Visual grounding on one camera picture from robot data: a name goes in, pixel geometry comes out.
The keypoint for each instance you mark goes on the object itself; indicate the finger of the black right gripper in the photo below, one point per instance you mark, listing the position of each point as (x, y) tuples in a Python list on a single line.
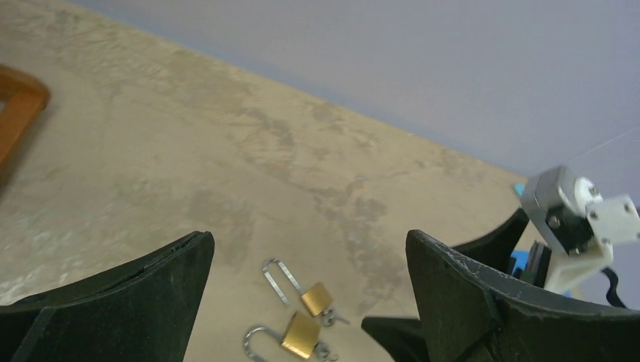
[(495, 248), (402, 338)]

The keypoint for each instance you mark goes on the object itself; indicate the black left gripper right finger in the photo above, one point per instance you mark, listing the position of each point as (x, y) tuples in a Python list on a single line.
[(472, 312)]

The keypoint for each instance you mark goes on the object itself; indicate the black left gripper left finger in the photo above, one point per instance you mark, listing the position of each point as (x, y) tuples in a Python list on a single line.
[(143, 310)]

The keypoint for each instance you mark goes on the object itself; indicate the brass padlock with key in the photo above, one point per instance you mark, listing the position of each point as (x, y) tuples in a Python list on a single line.
[(317, 300), (301, 338)]

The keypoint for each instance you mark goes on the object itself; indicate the blue folder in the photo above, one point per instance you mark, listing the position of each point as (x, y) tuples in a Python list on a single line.
[(518, 257)]

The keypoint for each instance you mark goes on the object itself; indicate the orange wooden rack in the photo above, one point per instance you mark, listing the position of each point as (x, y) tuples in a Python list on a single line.
[(25, 97)]

